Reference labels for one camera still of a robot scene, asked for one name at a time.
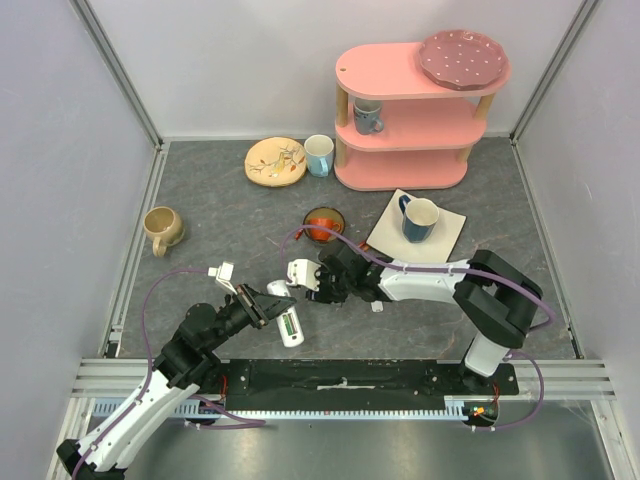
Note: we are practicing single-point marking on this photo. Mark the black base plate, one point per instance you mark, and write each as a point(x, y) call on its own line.
point(348, 385)

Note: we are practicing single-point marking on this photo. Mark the pink polka dot plate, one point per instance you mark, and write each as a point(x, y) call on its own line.
point(462, 60)

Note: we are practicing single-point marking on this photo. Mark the white remote control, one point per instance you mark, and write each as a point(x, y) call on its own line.
point(280, 288)

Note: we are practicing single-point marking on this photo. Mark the white battery cover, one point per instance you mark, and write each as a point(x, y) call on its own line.
point(377, 306)

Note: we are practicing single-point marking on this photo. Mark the orange cup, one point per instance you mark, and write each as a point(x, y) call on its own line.
point(324, 229)

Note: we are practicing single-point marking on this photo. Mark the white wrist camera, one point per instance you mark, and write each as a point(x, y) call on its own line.
point(223, 276)
point(302, 273)

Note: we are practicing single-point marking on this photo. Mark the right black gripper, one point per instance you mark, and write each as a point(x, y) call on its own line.
point(329, 282)

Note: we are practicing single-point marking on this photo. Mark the white square plate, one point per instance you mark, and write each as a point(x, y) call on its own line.
point(386, 236)

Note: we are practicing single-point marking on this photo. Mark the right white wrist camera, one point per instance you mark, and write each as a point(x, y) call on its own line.
point(302, 273)

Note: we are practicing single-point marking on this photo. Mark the beige ceramic mug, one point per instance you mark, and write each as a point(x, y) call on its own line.
point(164, 227)

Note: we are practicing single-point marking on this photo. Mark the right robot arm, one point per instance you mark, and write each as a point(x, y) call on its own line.
point(499, 300)

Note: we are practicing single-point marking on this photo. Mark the light blue mug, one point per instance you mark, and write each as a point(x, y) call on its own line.
point(319, 151)

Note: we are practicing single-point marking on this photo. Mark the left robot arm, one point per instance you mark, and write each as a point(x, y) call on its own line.
point(185, 365)

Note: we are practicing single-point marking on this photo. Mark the pink three-tier shelf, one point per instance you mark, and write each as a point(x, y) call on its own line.
point(429, 130)

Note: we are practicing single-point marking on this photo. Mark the dark blue mug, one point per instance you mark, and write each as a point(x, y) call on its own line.
point(419, 217)

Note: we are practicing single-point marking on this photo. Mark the white cable duct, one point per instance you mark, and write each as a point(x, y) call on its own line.
point(194, 410)

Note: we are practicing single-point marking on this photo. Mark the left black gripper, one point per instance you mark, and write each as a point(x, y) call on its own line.
point(255, 304)

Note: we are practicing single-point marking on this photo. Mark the yellow floral plate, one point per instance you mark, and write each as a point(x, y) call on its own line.
point(275, 162)

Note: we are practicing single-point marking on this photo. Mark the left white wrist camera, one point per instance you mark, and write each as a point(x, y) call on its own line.
point(223, 276)

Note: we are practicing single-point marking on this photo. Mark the grey mug on shelf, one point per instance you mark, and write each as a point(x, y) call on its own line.
point(367, 116)

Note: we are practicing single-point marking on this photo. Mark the green battery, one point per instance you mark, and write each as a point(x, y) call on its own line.
point(289, 325)

